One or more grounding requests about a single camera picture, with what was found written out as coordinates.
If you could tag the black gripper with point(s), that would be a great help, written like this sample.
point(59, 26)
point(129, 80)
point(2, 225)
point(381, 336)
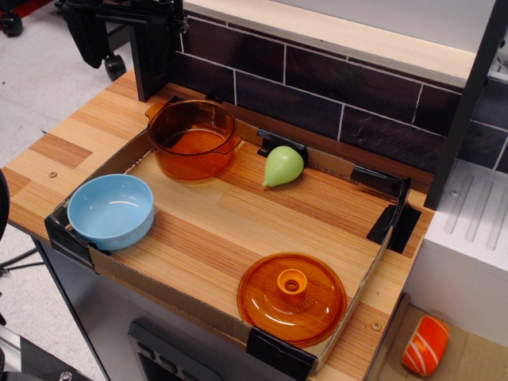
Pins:
point(86, 21)

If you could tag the green toy pear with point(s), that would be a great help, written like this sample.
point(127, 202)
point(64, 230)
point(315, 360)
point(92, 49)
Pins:
point(283, 165)

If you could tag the light blue bowl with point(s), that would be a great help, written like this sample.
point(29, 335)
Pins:
point(112, 211)

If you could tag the black chair caster wheel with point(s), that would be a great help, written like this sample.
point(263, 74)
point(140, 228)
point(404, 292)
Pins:
point(115, 66)

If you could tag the black caster wheel far left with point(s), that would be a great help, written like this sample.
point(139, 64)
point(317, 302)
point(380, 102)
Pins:
point(11, 24)

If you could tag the orange transparent pot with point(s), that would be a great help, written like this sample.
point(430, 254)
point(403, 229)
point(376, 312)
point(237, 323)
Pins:
point(194, 139)

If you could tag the light wooden shelf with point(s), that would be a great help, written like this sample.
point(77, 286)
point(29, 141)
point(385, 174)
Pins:
point(395, 51)

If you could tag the cardboard fence with black tape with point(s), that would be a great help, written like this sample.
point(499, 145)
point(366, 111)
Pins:
point(180, 280)

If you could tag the toy oven control panel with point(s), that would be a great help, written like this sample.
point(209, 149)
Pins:
point(159, 360)

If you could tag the orange transparent pot lid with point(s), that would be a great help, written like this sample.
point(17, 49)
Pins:
point(295, 297)

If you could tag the white toy sink drainer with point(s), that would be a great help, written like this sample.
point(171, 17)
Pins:
point(460, 274)

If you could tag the orange salmon sushi toy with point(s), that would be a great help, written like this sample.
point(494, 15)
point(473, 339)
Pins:
point(427, 346)

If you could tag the black vertical post left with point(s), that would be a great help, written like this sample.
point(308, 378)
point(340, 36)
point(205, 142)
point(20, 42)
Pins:
point(153, 45)

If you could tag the dark grey vertical post right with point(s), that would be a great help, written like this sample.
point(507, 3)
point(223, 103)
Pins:
point(492, 39)

